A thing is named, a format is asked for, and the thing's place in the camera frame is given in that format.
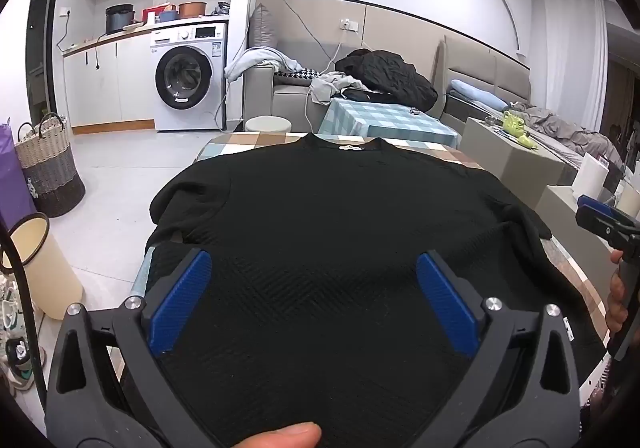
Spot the black cooking pot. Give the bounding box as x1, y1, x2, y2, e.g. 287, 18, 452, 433
105, 4, 136, 35

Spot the black quilted jacket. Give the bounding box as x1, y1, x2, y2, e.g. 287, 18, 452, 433
334, 48, 438, 111

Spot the grey pillow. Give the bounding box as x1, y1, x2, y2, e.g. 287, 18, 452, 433
248, 3, 279, 51

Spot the houndstooth pillow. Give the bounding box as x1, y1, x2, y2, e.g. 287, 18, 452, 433
274, 68, 321, 86

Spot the person's right hand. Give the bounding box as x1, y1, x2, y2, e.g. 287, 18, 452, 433
606, 249, 629, 345

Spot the white sneaker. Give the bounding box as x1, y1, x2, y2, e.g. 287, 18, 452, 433
0, 335, 48, 394

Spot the white washing machine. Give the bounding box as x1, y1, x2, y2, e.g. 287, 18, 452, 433
150, 22, 228, 131

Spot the blue checked tablecloth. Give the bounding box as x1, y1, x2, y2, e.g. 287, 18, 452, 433
317, 98, 458, 149

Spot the round white stool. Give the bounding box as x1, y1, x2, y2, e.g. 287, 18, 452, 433
245, 115, 292, 134

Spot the grey daybed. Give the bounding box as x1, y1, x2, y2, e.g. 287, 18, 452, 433
439, 35, 532, 121

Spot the white curtain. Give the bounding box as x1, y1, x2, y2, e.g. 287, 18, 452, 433
542, 0, 608, 134

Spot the grey low table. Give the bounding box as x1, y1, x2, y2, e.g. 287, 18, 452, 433
532, 184, 621, 259

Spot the cream trash bin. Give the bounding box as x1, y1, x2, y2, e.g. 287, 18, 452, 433
0, 213, 85, 321

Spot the black knit sweater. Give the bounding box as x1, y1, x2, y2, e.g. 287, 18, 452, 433
135, 133, 608, 448

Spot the grey bedding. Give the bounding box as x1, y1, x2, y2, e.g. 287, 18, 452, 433
515, 105, 623, 169

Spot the grey sofa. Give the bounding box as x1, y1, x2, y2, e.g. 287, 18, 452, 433
244, 60, 446, 134

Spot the white base cabinet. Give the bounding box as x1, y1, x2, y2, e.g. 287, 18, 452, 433
62, 25, 156, 134

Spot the white cable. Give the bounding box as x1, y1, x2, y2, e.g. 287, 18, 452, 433
302, 28, 351, 129

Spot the green plush toy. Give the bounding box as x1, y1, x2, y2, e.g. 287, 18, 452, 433
501, 109, 538, 149

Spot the white crumpled cloth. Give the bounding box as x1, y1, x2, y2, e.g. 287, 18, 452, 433
310, 72, 368, 105

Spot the light blue blanket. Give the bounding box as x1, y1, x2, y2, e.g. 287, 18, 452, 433
224, 47, 303, 81

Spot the blue pillow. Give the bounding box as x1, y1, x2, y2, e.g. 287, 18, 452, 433
449, 79, 508, 110

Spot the dark door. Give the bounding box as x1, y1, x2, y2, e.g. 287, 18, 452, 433
25, 0, 71, 129

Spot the woven laundry basket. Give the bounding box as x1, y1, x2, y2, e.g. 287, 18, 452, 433
14, 113, 87, 219

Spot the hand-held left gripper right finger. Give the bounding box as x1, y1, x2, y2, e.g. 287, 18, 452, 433
415, 249, 583, 448

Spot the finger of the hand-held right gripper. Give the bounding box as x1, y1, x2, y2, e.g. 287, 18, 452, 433
576, 194, 626, 224
575, 208, 640, 249

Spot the brown checked tablecloth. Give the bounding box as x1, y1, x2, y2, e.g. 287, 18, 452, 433
131, 130, 613, 409

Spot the black cable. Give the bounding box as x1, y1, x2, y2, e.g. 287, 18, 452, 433
0, 218, 48, 448

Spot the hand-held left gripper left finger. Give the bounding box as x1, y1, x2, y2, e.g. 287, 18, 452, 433
44, 248, 221, 448

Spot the purple bag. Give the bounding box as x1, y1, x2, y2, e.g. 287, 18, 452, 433
0, 120, 38, 224

